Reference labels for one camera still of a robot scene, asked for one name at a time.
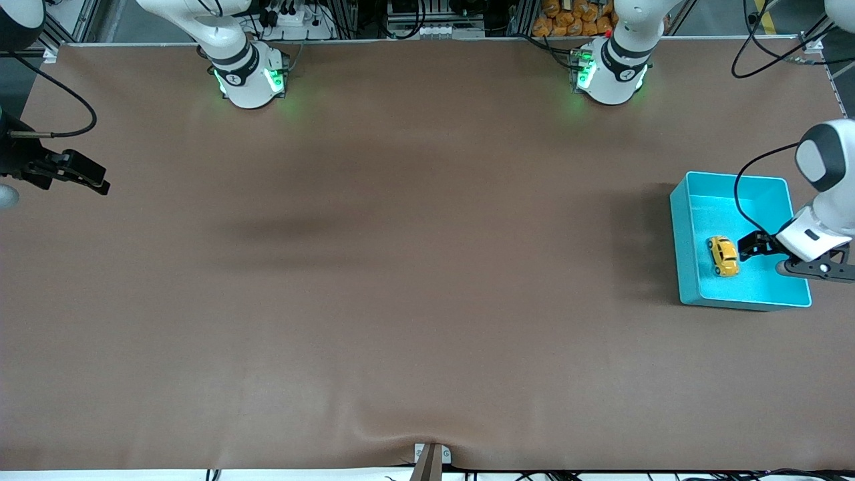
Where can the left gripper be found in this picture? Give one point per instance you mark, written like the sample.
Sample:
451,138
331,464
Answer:
763,242

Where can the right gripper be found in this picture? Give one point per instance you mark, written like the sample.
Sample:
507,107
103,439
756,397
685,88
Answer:
15,159

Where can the yellow beetle toy car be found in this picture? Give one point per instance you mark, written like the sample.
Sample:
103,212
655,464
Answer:
723,257

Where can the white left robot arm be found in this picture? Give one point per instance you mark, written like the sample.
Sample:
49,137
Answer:
831,160

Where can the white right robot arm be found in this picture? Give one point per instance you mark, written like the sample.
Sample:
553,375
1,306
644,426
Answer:
250,80

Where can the turquoise plastic bin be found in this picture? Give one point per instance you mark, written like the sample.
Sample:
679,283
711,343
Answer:
701,220

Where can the white power strip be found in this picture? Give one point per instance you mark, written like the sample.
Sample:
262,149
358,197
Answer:
297,20

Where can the pile of orange objects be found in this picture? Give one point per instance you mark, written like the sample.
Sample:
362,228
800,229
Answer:
574,20

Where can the brown table mat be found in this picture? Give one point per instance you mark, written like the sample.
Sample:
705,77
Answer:
427,267

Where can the aluminium frame rail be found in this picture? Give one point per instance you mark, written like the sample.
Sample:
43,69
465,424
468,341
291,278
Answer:
80,20
811,43

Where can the metal table clamp bracket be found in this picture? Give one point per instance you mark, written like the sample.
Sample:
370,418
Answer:
431,457

